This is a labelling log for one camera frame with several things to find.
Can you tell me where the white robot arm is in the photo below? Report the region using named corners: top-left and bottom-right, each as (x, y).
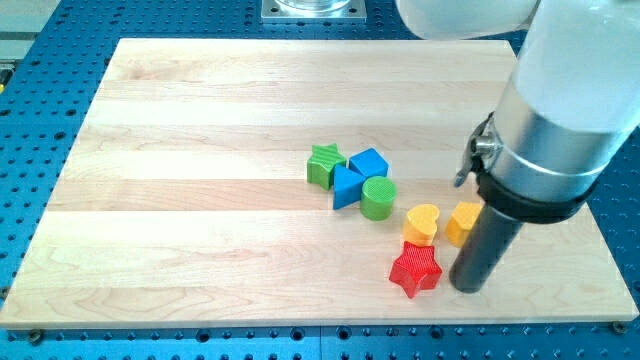
top-left (397, 0), bottom-right (639, 223)

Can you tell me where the yellow heart block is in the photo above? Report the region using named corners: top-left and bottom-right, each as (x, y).
top-left (402, 204), bottom-right (440, 247)

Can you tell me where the green star block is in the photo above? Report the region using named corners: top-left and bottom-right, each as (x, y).
top-left (306, 143), bottom-right (347, 190)

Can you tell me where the blue triangle block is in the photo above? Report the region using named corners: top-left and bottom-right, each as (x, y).
top-left (333, 165), bottom-right (366, 210)

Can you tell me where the blue cube block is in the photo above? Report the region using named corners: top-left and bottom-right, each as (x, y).
top-left (348, 148), bottom-right (389, 178)

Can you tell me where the green cylinder block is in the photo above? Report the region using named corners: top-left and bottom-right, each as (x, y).
top-left (360, 176), bottom-right (397, 221)

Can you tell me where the wooden board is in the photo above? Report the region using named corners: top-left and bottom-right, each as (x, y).
top-left (1, 39), bottom-right (638, 330)

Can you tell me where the red star block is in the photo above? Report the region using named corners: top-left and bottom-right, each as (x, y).
top-left (388, 241), bottom-right (443, 299)

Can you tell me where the yellow hexagon block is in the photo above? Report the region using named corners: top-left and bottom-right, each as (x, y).
top-left (445, 202), bottom-right (483, 248)

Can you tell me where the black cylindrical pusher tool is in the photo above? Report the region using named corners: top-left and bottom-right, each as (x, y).
top-left (449, 205), bottom-right (523, 293)

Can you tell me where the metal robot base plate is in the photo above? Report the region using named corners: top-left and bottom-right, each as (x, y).
top-left (260, 0), bottom-right (367, 23)

